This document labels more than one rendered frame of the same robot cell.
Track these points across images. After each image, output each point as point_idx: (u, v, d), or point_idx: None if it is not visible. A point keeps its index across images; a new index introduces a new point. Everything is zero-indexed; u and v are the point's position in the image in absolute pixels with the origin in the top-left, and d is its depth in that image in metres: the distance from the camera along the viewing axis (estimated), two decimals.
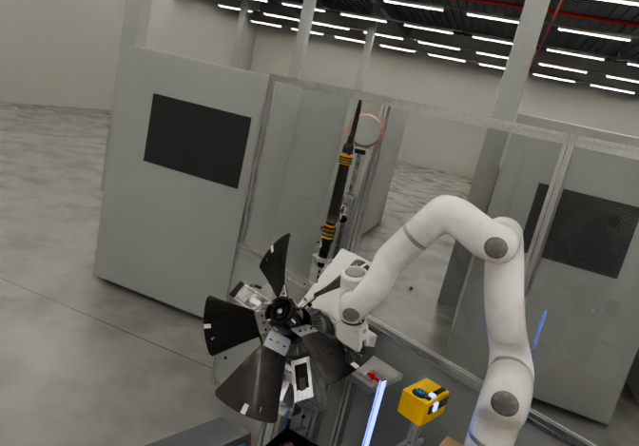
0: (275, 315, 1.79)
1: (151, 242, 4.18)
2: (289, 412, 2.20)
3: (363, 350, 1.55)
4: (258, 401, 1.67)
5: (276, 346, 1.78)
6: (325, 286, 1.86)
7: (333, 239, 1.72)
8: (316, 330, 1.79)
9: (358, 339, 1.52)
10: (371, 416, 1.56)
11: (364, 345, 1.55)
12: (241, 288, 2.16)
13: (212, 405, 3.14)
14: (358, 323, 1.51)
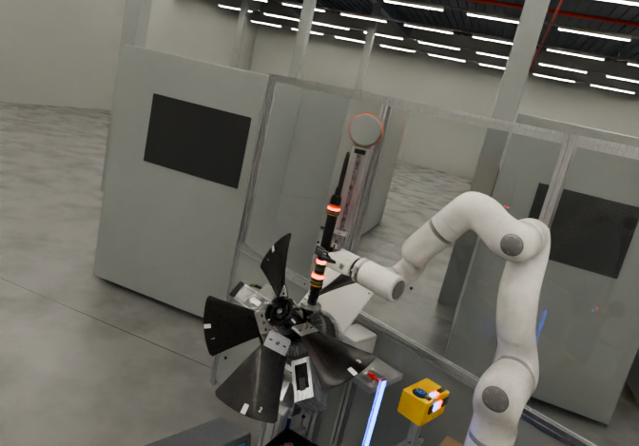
0: (276, 309, 1.81)
1: (151, 242, 4.18)
2: (289, 412, 2.20)
3: (325, 259, 1.63)
4: (216, 333, 1.92)
5: (261, 322, 1.87)
6: (325, 340, 1.72)
7: (321, 285, 1.76)
8: (283, 352, 1.78)
9: (339, 258, 1.61)
10: (371, 416, 1.56)
11: (328, 261, 1.62)
12: (241, 288, 2.16)
13: (212, 405, 3.14)
14: (353, 265, 1.59)
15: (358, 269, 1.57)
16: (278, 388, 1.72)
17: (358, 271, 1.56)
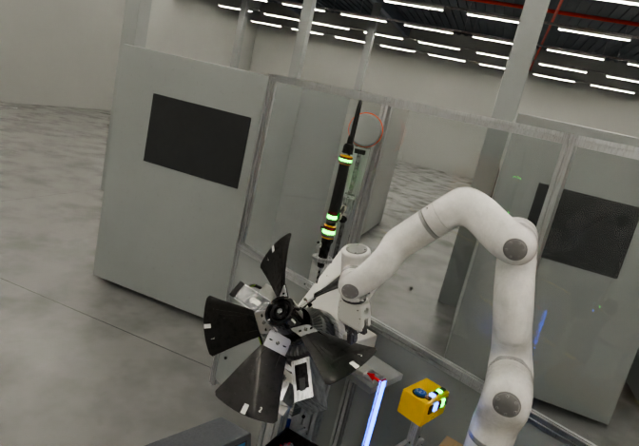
0: (276, 309, 1.81)
1: (151, 242, 4.18)
2: (289, 412, 2.20)
3: (365, 329, 1.52)
4: (216, 333, 1.92)
5: (261, 322, 1.87)
6: (325, 339, 1.72)
7: (333, 239, 1.72)
8: (283, 352, 1.78)
9: (359, 319, 1.49)
10: (371, 416, 1.56)
11: (366, 325, 1.52)
12: (241, 288, 2.16)
13: (212, 405, 3.14)
14: (359, 302, 1.48)
15: None
16: (278, 388, 1.72)
17: (363, 294, 1.47)
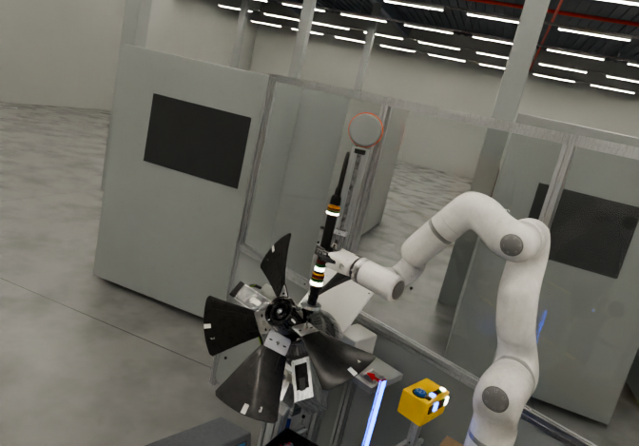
0: (281, 305, 1.80)
1: (151, 242, 4.18)
2: (289, 412, 2.20)
3: (325, 259, 1.63)
4: (270, 260, 2.05)
5: (281, 295, 1.91)
6: (270, 367, 1.74)
7: (321, 285, 1.76)
8: (261, 331, 1.87)
9: (339, 258, 1.61)
10: (371, 416, 1.56)
11: (328, 261, 1.63)
12: (241, 288, 2.16)
13: (212, 405, 3.14)
14: (353, 265, 1.59)
15: (358, 269, 1.57)
16: (234, 342, 1.91)
17: (358, 271, 1.56)
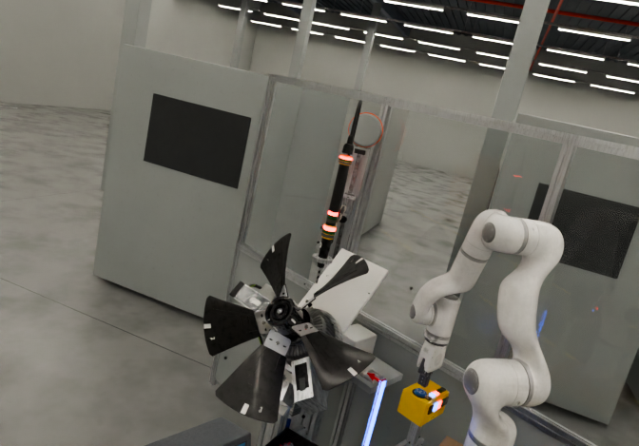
0: (281, 305, 1.80)
1: (151, 242, 4.18)
2: (289, 412, 2.20)
3: (419, 368, 1.69)
4: (270, 260, 2.05)
5: (281, 295, 1.91)
6: (270, 367, 1.74)
7: (333, 239, 1.72)
8: (261, 331, 1.87)
9: (420, 353, 1.70)
10: (371, 416, 1.56)
11: (422, 366, 1.68)
12: (241, 288, 2.16)
13: (212, 405, 3.14)
14: (427, 339, 1.69)
15: (429, 333, 1.68)
16: (234, 342, 1.91)
17: (430, 333, 1.67)
